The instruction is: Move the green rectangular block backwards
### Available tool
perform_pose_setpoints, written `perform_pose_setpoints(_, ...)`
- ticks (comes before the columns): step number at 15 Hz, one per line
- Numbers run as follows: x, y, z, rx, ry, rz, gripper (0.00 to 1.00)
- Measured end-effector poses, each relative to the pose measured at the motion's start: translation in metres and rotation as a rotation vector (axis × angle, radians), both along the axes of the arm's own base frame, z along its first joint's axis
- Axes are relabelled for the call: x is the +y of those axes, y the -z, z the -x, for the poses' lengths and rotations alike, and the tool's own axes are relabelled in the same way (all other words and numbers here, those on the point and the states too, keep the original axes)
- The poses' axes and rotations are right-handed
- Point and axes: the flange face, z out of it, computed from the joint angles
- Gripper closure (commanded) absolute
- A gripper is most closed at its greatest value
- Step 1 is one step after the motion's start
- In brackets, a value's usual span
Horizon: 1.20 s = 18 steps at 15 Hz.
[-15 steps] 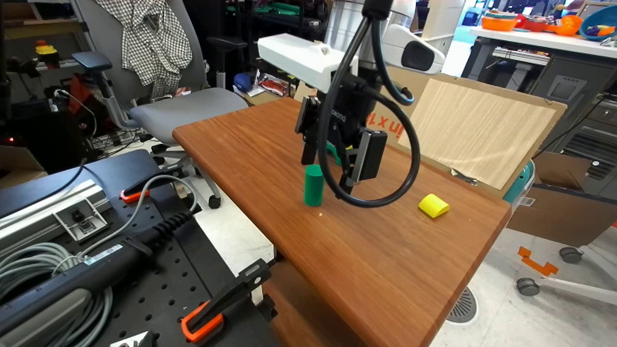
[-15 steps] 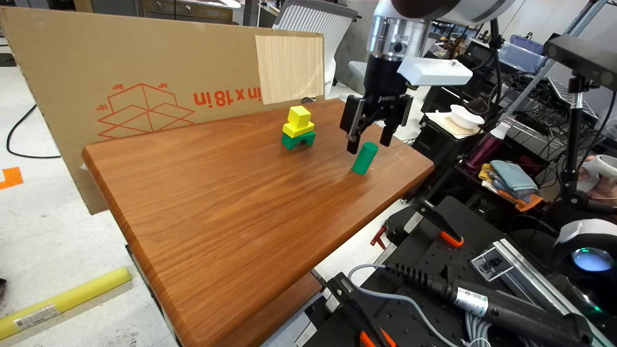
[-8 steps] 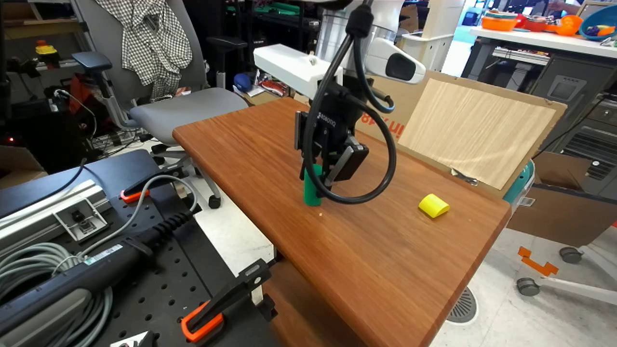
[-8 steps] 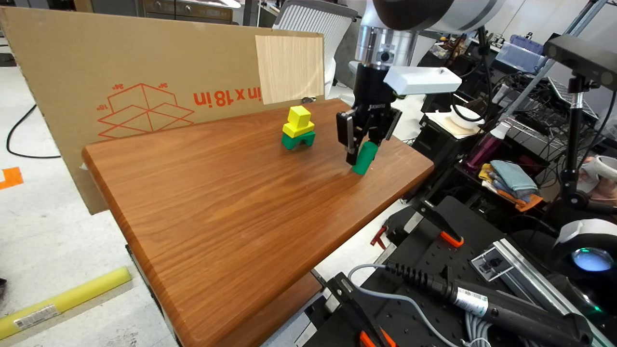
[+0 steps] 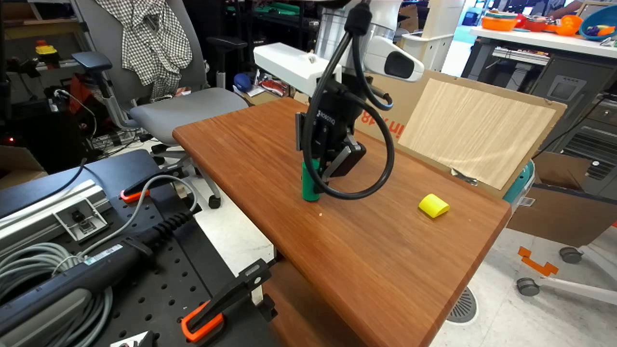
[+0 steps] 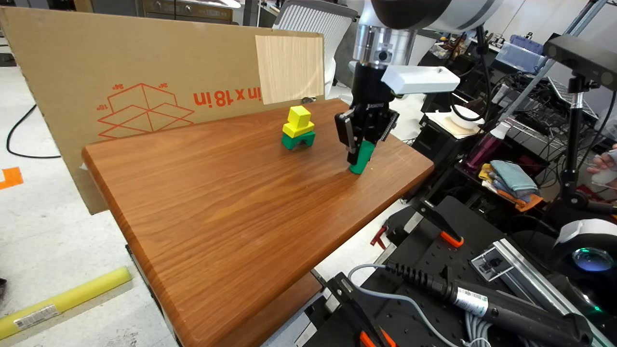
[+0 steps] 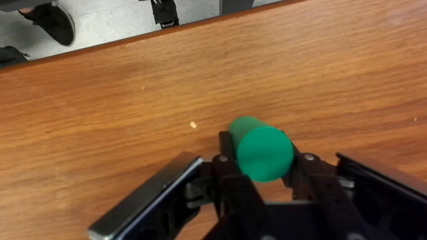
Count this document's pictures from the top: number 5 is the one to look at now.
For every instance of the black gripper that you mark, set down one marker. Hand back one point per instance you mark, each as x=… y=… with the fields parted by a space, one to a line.
x=329 y=118

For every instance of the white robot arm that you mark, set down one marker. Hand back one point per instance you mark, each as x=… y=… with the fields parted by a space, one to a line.
x=290 y=64

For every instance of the yellow rounded block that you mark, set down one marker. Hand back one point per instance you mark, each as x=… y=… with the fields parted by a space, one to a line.
x=435 y=205

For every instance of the cardboard box red print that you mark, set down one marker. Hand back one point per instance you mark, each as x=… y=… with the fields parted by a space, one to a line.
x=386 y=97

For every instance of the white table support panel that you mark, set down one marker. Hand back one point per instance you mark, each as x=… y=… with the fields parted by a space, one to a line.
x=234 y=233

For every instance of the grey office chair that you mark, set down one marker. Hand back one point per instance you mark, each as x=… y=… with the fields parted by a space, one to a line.
x=186 y=108

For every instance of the light wood panel board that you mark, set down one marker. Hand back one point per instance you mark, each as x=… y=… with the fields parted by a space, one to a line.
x=475 y=135

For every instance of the green crate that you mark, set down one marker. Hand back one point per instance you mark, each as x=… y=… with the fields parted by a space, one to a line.
x=276 y=8

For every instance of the orange black bar clamp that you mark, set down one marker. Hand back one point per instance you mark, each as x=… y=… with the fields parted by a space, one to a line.
x=136 y=193
x=215 y=311

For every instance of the black perforated breadboard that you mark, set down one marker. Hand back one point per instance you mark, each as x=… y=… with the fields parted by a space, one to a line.
x=167 y=282

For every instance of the white pillar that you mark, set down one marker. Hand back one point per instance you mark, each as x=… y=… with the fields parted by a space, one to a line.
x=444 y=31

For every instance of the round metal floor drain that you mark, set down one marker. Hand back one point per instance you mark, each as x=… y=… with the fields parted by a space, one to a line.
x=464 y=305

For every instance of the dark blue flat panel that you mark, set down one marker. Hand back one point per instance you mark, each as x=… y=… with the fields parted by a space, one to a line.
x=109 y=170

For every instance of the teal plastic part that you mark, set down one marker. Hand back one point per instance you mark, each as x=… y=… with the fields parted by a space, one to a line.
x=521 y=183

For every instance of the patterned cloth garment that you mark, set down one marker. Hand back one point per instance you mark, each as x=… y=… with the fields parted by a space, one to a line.
x=151 y=35

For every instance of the orange bowl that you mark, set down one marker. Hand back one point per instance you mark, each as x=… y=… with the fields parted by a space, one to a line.
x=500 y=21

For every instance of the orange floor marker tape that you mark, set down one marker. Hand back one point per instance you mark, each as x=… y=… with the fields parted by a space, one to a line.
x=537 y=262

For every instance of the brown cardboard box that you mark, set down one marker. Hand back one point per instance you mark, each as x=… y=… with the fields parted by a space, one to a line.
x=566 y=205

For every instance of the black handheld pendant controller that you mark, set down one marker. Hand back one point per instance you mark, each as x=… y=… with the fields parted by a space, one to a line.
x=78 y=276

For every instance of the red yellow emergency button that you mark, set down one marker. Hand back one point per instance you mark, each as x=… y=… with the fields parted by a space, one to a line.
x=47 y=48

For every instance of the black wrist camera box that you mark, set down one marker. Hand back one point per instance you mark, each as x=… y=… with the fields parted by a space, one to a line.
x=348 y=156

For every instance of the silver aluminium extrusion rail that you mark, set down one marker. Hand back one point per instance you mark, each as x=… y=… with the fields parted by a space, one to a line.
x=45 y=212

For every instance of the white wheeled base frame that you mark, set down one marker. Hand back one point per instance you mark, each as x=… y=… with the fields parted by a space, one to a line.
x=579 y=282

